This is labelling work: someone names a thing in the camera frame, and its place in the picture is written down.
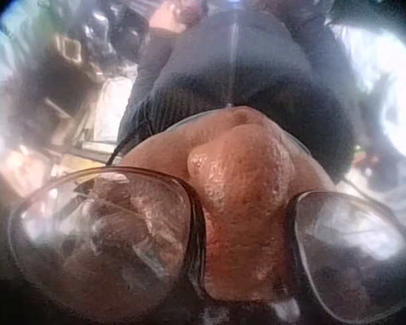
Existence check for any square framed box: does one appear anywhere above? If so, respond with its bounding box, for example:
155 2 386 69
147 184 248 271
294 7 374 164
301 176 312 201
55 35 83 64

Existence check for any person's left hand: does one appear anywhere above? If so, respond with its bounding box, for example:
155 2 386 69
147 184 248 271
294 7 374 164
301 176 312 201
148 2 183 33

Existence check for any black plastic bags heap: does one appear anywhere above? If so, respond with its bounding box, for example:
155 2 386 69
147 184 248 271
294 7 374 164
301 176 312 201
79 9 146 60

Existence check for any white cloth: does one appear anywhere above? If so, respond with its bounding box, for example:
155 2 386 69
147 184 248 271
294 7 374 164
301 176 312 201
74 77 136 143

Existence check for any cluttered wooden table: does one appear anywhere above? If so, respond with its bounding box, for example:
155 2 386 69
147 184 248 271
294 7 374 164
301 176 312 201
0 60 122 190

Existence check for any white plastic bags heap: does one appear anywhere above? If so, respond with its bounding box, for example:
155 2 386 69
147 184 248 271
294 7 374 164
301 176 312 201
331 20 406 224

